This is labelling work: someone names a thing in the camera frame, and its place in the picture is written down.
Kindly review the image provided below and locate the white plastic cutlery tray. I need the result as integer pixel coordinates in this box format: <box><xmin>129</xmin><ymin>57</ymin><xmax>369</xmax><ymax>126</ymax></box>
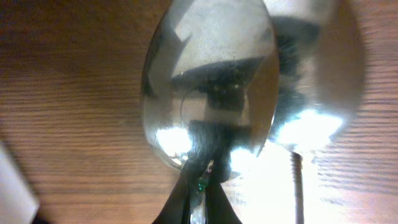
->
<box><xmin>1</xmin><ymin>143</ymin><xmax>39</xmax><ymax>224</ymax></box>

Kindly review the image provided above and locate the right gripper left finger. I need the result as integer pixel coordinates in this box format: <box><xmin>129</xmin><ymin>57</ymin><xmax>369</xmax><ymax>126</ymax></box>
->
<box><xmin>152</xmin><ymin>163</ymin><xmax>193</xmax><ymax>224</ymax></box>

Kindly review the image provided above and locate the steel tablespoon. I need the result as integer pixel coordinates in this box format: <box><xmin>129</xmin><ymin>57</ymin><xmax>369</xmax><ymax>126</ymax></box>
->
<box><xmin>264</xmin><ymin>0</ymin><xmax>366</xmax><ymax>223</ymax></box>
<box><xmin>140</xmin><ymin>0</ymin><xmax>280</xmax><ymax>224</ymax></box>

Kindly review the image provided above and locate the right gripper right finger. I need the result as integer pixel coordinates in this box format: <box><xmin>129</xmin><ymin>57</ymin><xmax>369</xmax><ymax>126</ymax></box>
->
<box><xmin>205</xmin><ymin>161</ymin><xmax>242</xmax><ymax>224</ymax></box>

